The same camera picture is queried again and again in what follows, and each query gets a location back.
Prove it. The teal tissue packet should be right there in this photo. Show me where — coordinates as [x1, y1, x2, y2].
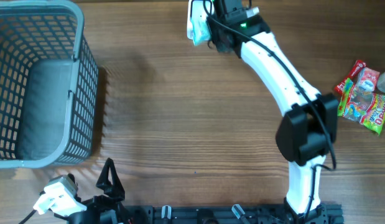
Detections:
[191, 14, 211, 46]

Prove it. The small red white box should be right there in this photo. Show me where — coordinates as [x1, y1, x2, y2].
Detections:
[355, 67, 380, 92]

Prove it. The Haribo gummy candy bag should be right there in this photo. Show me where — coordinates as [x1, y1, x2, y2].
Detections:
[337, 78, 385, 135]

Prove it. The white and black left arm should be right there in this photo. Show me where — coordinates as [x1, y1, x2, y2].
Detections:
[54, 158, 133, 224]

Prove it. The white barcode scanner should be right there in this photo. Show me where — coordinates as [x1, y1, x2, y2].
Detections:
[187, 0, 213, 45]

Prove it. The grey plastic shopping basket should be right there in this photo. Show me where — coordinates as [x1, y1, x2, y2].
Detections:
[0, 1, 98, 169]

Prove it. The black right camera cable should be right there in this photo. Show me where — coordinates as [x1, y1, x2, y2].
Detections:
[203, 0, 337, 224]

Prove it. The black camera cable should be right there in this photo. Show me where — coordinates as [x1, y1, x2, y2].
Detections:
[17, 208, 37, 224]
[203, 0, 337, 224]

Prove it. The black left camera cable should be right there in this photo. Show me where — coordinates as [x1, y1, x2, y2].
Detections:
[17, 208, 37, 224]

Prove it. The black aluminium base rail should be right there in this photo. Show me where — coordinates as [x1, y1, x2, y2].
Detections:
[123, 203, 345, 224]

